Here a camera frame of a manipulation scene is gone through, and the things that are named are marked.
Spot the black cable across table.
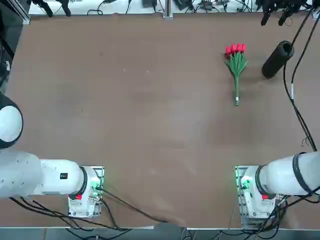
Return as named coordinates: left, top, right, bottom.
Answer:
left=101, top=188, right=170, bottom=223

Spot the black left base cable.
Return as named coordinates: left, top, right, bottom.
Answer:
left=9, top=196, right=133, bottom=232

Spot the red tulip bouquet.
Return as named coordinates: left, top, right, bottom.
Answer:
left=224, top=43, right=249, bottom=107

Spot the black cable with white label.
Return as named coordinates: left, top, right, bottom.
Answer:
left=289, top=14, right=320, bottom=151

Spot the black ribbed vase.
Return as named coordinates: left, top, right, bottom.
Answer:
left=261, top=40, right=295, bottom=80

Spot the black and orange hub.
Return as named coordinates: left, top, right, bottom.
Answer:
left=199, top=0, right=216, bottom=11

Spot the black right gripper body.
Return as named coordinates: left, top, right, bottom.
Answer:
left=259, top=0, right=308, bottom=11

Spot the flat black power adapter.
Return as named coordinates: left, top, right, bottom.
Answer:
left=174, top=0, right=194, bottom=11

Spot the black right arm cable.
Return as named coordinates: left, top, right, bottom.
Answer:
left=283, top=11, right=317, bottom=152

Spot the upright aluminium post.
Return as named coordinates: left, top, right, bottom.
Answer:
left=162, top=0, right=174, bottom=20

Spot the slanted aluminium profile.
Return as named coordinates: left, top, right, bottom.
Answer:
left=4, top=0, right=31, bottom=26

